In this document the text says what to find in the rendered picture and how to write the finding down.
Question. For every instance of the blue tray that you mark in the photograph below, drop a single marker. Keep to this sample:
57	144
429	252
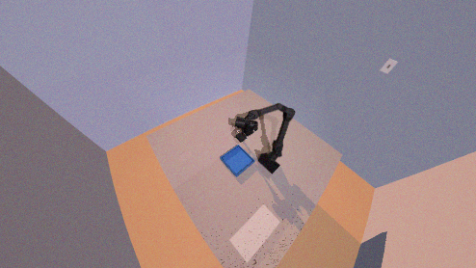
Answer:
237	160

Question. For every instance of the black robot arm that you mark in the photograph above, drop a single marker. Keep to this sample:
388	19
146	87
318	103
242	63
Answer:
288	114

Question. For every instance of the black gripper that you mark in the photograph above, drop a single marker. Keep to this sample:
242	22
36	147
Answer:
243	136

